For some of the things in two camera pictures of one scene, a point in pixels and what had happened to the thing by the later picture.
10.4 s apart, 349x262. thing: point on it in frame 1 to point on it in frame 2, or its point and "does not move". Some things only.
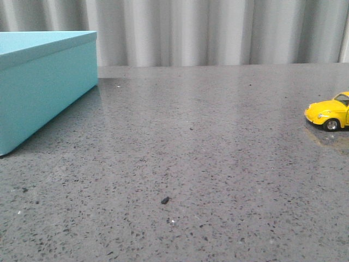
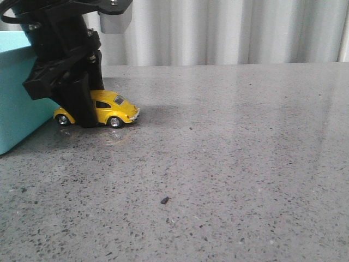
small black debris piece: [164, 200] does not move
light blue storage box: [43, 75] does not move
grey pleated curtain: [182, 32] does not move
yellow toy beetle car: [333, 114] to [110, 107]
